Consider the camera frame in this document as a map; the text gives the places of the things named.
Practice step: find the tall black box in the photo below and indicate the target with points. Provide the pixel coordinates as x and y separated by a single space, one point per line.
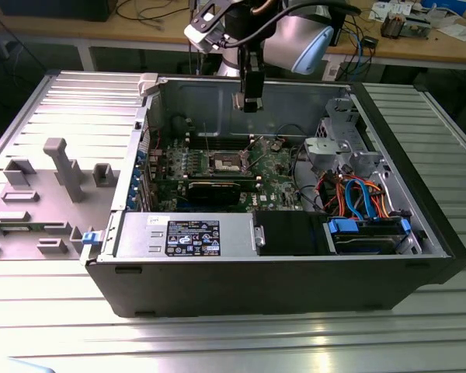
339 25

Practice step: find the silver CPU plate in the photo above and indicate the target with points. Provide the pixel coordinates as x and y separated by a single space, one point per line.
238 101

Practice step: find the pale blue teach pendant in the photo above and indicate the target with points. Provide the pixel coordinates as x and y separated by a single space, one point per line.
27 367

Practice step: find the blue case latch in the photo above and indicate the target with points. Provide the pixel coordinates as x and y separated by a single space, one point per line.
91 238

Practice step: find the green motherboard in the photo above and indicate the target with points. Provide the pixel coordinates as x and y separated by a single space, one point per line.
273 186

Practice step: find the black graphics card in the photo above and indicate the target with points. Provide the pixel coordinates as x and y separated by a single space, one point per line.
213 194

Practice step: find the white camera box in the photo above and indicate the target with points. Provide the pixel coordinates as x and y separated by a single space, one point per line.
202 39

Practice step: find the grey electronic device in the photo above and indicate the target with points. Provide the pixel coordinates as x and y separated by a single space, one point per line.
415 28

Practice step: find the small white paper sheet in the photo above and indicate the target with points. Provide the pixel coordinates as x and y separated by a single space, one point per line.
378 11

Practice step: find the green RAM stick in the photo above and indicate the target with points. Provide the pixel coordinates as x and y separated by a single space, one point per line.
17 229

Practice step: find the RAM slot with white clips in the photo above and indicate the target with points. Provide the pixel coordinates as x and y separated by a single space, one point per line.
221 136
221 143

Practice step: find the finned metal cooler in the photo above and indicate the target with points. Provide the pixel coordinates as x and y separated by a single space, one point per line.
391 25

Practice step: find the thin metal locking lever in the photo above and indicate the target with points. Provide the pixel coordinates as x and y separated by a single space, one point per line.
207 140

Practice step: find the blue plastic box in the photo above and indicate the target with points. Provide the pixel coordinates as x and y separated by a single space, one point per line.
446 4

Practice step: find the small black adapter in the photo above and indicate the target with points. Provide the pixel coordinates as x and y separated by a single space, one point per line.
371 42

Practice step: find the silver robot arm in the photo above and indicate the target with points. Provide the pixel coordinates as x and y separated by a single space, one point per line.
283 39

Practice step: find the grey parts rack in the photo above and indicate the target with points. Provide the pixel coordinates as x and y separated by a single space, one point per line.
39 210

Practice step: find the grey power supply unit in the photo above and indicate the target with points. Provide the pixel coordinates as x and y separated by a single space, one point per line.
140 237

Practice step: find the blue card retention clip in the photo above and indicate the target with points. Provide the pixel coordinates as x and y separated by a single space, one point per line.
131 203
141 156
134 190
137 173

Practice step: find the grey plastic case latch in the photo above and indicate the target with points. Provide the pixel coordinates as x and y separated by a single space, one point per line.
147 83

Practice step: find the white paper sheets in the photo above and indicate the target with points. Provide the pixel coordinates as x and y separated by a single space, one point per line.
462 33

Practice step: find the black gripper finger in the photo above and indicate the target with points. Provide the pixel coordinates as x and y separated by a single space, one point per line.
254 77

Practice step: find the CPU socket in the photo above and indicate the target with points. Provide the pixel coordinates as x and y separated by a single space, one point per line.
227 160

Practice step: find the white socket box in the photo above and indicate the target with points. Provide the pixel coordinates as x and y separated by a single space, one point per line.
331 70

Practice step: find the hard disk in blue carrier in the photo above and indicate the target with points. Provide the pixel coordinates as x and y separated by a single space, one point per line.
341 226

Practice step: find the black PC case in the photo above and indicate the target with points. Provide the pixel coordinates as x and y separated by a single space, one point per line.
256 287

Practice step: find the wooden workbench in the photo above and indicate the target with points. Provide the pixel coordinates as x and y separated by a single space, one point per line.
411 50

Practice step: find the round coin battery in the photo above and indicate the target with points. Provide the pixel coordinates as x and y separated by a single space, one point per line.
276 147

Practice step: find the grey metal drive cage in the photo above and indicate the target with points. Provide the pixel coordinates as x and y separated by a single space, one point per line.
326 149

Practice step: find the wide black box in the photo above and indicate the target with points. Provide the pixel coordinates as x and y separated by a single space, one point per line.
54 9

